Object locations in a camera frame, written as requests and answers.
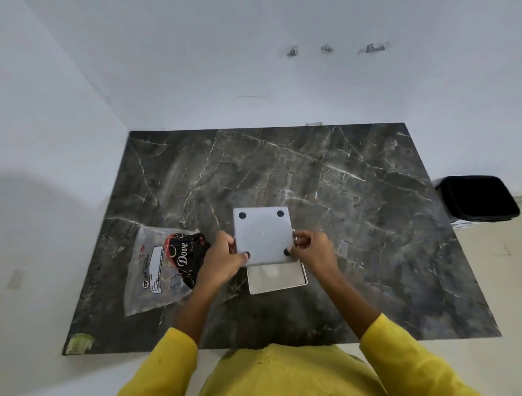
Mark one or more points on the person's right hand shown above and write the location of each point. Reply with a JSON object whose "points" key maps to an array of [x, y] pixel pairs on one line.
{"points": [[316, 255]]}

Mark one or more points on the yellow shirt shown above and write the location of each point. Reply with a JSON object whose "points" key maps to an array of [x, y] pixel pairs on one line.
{"points": [[285, 373]]}

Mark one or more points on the person's left hand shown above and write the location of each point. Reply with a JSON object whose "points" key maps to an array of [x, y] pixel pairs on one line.
{"points": [[218, 261]]}

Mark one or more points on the yellow-green tape scrap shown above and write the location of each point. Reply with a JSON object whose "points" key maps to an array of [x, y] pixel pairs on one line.
{"points": [[80, 343]]}

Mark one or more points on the black waste bin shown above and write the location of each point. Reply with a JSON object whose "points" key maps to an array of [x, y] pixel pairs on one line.
{"points": [[477, 198]]}

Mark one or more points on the person's right thumb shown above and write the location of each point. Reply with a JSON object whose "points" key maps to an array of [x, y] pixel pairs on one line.
{"points": [[294, 253]]}

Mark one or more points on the person's right forearm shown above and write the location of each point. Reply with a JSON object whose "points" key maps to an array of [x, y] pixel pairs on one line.
{"points": [[367, 322]]}

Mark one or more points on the black chocolate packet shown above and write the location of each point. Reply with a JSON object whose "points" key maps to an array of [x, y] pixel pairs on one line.
{"points": [[185, 255]]}

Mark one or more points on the white square box tray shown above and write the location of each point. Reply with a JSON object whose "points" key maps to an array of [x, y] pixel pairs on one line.
{"points": [[277, 279]]}

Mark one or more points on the person's left forearm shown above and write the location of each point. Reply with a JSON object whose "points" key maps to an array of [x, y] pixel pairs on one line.
{"points": [[185, 326]]}

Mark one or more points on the white square scale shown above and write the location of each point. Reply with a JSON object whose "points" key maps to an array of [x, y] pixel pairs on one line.
{"points": [[263, 234]]}

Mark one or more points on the clear plastic bag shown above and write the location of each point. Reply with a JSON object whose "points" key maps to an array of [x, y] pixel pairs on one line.
{"points": [[151, 281]]}

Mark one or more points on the person's left thumb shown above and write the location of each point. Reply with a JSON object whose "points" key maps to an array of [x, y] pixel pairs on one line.
{"points": [[239, 258]]}

